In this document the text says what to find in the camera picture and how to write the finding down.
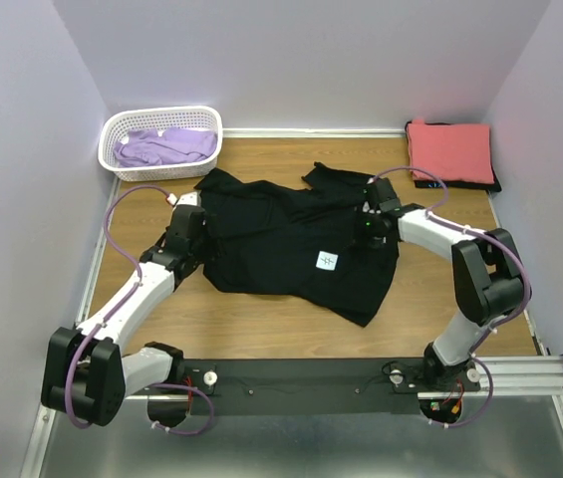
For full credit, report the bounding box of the black t shirt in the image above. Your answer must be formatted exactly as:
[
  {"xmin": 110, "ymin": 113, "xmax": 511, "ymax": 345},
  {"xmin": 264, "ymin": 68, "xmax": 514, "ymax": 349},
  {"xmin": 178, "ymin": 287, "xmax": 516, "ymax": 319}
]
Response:
[
  {"xmin": 404, "ymin": 120, "xmax": 503, "ymax": 194},
  {"xmin": 195, "ymin": 162, "xmax": 399, "ymax": 327}
]

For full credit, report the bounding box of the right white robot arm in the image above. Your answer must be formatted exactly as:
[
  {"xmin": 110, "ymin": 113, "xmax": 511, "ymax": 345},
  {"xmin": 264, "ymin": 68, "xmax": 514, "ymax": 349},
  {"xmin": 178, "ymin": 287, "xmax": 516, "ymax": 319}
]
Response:
[{"xmin": 359, "ymin": 178, "xmax": 531, "ymax": 390}]

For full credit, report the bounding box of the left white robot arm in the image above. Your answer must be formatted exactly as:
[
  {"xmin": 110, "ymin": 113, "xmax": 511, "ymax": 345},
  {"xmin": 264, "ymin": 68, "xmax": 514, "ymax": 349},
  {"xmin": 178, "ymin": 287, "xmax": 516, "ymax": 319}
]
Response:
[{"xmin": 41, "ymin": 204, "xmax": 209, "ymax": 427}]

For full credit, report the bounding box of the purple t shirt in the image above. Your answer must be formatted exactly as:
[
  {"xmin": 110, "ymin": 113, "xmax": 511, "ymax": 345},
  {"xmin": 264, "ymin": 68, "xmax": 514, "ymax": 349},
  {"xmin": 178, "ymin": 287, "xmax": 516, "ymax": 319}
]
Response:
[{"xmin": 113, "ymin": 127, "xmax": 218, "ymax": 168}]

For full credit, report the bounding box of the folded red t shirt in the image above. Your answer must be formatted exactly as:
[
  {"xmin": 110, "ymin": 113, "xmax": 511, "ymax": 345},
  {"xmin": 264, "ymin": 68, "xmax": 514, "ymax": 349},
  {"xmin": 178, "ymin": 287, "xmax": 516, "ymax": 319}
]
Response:
[{"xmin": 406, "ymin": 118, "xmax": 494, "ymax": 185}]

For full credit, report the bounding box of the folded black t shirt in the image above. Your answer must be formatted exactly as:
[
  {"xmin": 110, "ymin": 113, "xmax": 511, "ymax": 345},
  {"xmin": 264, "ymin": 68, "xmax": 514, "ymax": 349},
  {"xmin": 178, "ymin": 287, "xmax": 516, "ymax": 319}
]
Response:
[{"xmin": 404, "ymin": 120, "xmax": 503, "ymax": 194}]

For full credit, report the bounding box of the white plastic laundry basket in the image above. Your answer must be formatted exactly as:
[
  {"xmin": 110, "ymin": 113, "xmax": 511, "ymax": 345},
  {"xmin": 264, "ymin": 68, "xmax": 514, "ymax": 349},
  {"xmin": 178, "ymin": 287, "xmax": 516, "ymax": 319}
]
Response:
[{"xmin": 98, "ymin": 106, "xmax": 223, "ymax": 182}]

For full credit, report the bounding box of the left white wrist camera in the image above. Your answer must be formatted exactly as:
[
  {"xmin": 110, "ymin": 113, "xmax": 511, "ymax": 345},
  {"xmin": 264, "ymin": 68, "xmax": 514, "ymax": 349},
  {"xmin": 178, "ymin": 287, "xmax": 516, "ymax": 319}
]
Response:
[{"xmin": 175, "ymin": 191, "xmax": 201, "ymax": 207}]

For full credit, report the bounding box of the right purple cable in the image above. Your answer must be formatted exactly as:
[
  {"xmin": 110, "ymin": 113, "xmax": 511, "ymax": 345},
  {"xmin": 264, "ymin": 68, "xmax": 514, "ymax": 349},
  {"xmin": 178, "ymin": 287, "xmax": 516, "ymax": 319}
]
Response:
[{"xmin": 368, "ymin": 166, "xmax": 533, "ymax": 359}]

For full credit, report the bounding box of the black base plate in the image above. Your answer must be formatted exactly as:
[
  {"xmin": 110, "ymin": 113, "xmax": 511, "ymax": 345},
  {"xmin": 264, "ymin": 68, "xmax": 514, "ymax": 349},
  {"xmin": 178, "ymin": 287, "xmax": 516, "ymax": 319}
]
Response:
[{"xmin": 147, "ymin": 358, "xmax": 482, "ymax": 425}]

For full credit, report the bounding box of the aluminium frame rail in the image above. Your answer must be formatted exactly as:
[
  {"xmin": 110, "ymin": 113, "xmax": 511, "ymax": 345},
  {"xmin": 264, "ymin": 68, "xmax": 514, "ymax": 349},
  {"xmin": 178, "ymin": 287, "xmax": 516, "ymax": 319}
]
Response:
[{"xmin": 480, "ymin": 356, "xmax": 563, "ymax": 397}]

